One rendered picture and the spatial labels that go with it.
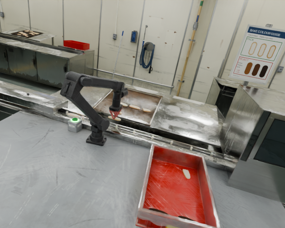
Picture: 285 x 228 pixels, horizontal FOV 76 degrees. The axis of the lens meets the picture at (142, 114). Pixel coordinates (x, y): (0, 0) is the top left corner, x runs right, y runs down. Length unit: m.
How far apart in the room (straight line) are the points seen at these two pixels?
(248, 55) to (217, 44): 2.69
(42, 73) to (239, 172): 4.02
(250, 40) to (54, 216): 1.82
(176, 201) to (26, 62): 4.18
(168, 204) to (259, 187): 0.53
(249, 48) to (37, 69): 3.85
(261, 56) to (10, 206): 1.96
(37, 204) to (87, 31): 5.03
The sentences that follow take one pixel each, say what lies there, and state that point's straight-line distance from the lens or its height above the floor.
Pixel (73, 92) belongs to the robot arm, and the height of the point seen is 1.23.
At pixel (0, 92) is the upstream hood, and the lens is 1.82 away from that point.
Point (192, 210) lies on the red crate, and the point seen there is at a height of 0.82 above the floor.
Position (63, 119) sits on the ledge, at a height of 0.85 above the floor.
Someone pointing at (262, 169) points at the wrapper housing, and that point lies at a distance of 1.18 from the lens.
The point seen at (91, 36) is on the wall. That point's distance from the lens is 5.55.
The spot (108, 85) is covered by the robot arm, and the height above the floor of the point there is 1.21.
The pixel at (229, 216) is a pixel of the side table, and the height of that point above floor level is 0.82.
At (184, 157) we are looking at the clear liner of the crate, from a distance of 1.16.
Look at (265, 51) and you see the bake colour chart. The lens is 1.93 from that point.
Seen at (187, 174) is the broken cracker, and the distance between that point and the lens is 1.14.
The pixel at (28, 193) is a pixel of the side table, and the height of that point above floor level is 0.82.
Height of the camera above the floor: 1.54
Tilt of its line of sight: 25 degrees down
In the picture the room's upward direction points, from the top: 10 degrees clockwise
